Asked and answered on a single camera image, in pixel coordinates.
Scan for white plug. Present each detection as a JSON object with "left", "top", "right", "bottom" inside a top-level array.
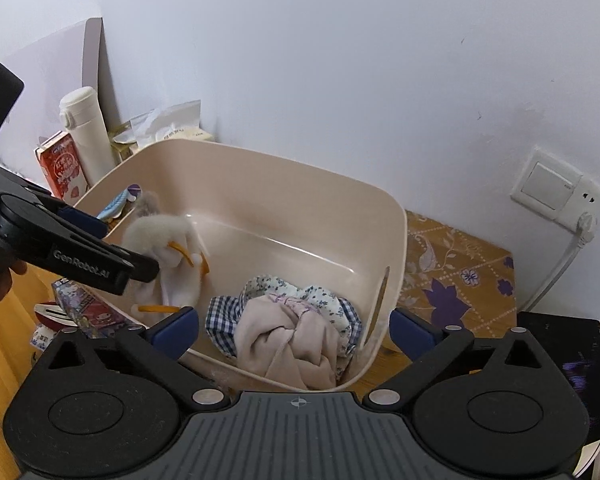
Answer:
[{"left": 574, "top": 211, "right": 600, "bottom": 248}]

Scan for beige plastic basin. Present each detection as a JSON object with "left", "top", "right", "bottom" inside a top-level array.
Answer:
[{"left": 72, "top": 140, "right": 409, "bottom": 394}]

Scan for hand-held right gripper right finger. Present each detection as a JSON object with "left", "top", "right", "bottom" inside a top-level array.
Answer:
[{"left": 361, "top": 306, "right": 552, "bottom": 407}]

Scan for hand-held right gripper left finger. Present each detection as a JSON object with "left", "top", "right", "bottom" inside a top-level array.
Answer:
[{"left": 30, "top": 305, "right": 232, "bottom": 407}]

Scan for red drink carton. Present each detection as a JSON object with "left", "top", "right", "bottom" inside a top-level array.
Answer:
[{"left": 34, "top": 130, "right": 88, "bottom": 200}]

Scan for pale board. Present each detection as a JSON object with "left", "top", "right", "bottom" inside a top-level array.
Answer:
[{"left": 0, "top": 16, "right": 122, "bottom": 133}]

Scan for purple printed snack packet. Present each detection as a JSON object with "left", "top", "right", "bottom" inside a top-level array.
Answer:
[{"left": 51, "top": 276, "right": 133, "bottom": 332}]

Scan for white thermos bottle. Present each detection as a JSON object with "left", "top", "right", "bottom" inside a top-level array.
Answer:
[{"left": 59, "top": 86, "right": 117, "bottom": 186}]

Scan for yellow packet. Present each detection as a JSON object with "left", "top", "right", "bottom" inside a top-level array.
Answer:
[{"left": 107, "top": 121, "right": 142, "bottom": 167}]

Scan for floral white cloth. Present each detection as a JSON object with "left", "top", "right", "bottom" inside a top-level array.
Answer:
[{"left": 240, "top": 273, "right": 364, "bottom": 361}]

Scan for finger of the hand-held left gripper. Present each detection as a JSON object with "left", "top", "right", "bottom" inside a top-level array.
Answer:
[
  {"left": 24, "top": 206, "right": 162, "bottom": 297},
  {"left": 25, "top": 183, "right": 109, "bottom": 242}
]

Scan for wooden desktop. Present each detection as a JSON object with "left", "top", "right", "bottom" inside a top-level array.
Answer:
[{"left": 0, "top": 259, "right": 417, "bottom": 480}]

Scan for white cable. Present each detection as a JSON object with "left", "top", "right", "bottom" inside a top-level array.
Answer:
[{"left": 519, "top": 242, "right": 581, "bottom": 315}]

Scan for black box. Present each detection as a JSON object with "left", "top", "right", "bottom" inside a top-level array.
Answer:
[{"left": 516, "top": 311, "right": 600, "bottom": 437}]

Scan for yellow floral mat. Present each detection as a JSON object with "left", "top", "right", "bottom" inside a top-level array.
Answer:
[{"left": 387, "top": 210, "right": 518, "bottom": 356}]

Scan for grey plush toy orange legs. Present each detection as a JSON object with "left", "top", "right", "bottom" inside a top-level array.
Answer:
[{"left": 122, "top": 191, "right": 212, "bottom": 315}]

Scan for light blue striped item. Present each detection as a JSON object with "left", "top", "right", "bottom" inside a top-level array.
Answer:
[{"left": 96, "top": 191, "right": 132, "bottom": 222}]

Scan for blue checkered cloth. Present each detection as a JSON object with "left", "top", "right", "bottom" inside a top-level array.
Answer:
[{"left": 205, "top": 295, "right": 247, "bottom": 359}]

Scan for pink cloth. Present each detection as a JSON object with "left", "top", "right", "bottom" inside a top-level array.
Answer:
[{"left": 235, "top": 294, "right": 352, "bottom": 392}]

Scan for red white small object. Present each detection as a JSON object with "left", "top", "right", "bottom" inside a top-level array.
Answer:
[{"left": 32, "top": 300, "right": 81, "bottom": 334}]

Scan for white wall switch socket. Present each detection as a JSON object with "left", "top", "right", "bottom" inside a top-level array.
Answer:
[{"left": 510, "top": 145, "right": 600, "bottom": 228}]

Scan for white printed packet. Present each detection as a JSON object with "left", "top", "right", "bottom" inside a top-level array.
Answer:
[{"left": 29, "top": 324, "right": 58, "bottom": 352}]

